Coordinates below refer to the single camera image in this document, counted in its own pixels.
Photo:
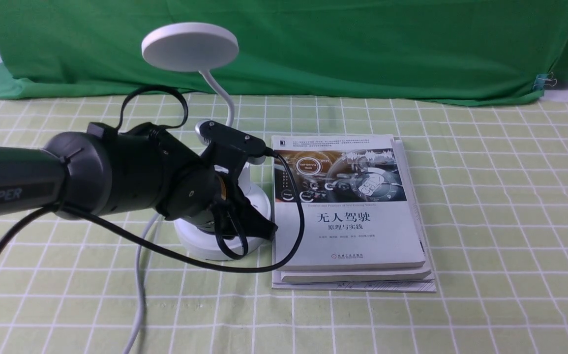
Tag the bottom paper booklet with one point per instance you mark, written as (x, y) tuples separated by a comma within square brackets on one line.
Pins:
[(363, 229)]

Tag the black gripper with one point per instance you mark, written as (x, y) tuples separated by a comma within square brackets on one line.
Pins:
[(209, 197)]

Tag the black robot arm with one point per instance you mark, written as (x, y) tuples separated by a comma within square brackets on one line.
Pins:
[(104, 172)]

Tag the middle white book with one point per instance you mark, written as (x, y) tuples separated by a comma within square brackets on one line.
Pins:
[(362, 276)]

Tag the white book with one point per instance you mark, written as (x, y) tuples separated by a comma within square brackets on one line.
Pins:
[(347, 231), (362, 276)]

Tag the top white book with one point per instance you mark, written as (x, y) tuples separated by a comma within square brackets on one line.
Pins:
[(347, 231)]

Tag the green checked tablecloth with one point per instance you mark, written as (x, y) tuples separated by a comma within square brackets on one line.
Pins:
[(492, 186)]

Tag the green backdrop cloth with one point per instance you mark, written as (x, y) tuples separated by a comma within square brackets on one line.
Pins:
[(471, 53)]

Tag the teal binder clip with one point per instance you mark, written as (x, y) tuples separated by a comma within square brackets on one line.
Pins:
[(544, 81)]

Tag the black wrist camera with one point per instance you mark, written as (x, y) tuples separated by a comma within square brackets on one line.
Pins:
[(228, 147)]

